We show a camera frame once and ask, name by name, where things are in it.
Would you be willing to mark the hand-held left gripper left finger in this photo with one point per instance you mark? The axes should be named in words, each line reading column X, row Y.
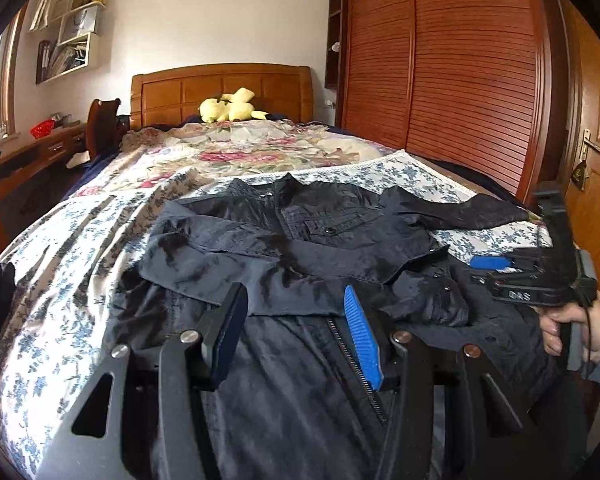
column 227, row 330

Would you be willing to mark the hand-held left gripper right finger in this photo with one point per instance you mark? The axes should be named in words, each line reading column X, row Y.
column 362, row 335

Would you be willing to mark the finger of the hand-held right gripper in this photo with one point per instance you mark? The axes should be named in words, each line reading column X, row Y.
column 495, row 279
column 487, row 261

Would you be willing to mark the dark navy jacket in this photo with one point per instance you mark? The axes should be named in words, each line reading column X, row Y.
column 300, row 260

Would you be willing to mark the wooden door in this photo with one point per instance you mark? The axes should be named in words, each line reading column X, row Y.
column 597, row 220

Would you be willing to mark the dark hanging key tag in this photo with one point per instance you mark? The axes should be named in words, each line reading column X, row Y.
column 579, row 176

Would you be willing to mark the blue floral bed sheet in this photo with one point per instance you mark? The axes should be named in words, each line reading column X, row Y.
column 65, row 280

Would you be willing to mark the pink floral quilt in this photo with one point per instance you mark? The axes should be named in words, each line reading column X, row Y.
column 250, row 147

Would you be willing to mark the brown louvred wooden wardrobe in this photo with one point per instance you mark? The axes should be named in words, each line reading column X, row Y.
column 445, row 75

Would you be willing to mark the yellow plush toy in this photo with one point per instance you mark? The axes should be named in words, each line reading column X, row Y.
column 230, row 107

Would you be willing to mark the wooden bed headboard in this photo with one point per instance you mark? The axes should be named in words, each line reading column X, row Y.
column 180, row 92

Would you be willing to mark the dark wooden chair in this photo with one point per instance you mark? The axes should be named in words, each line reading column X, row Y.
column 102, row 120

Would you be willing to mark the small white bulb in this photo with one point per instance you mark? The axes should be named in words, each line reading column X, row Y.
column 335, row 46

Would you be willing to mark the wooden desk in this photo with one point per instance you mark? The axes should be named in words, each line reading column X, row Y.
column 25, row 152

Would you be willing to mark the red bag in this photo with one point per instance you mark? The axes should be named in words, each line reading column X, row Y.
column 41, row 129

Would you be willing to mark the white wall shelf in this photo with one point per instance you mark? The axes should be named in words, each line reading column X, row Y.
column 72, row 40

